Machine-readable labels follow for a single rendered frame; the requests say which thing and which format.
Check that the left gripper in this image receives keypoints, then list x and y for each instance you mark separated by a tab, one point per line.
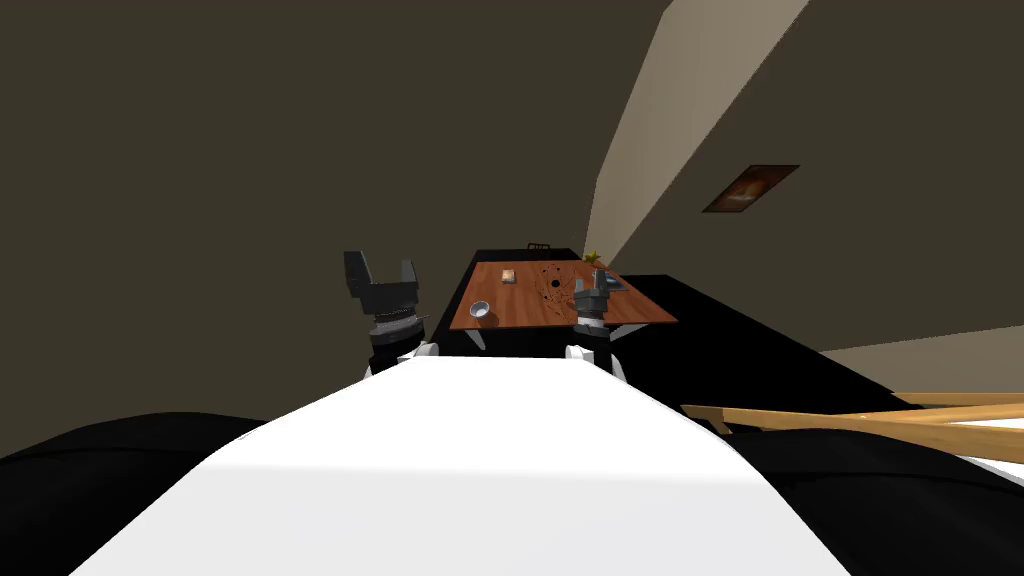
390	298

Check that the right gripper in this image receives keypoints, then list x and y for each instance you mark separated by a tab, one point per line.
591	305

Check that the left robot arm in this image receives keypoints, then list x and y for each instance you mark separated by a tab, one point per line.
395	339

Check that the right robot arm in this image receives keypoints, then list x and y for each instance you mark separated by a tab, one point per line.
594	342

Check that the grey blue flat thing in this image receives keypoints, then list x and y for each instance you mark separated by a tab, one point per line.
616	281

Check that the dark chair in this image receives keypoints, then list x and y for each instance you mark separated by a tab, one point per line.
538	247

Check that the brown wooden table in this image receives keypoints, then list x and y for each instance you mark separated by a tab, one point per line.
520	308

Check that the grey bowl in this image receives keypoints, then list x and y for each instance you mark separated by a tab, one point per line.
479	310

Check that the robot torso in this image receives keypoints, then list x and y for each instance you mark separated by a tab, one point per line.
480	480

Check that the dark brown wall picture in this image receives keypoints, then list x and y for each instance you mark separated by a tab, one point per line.
750	189

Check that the light wooden furniture frame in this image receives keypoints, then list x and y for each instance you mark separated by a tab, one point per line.
864	424

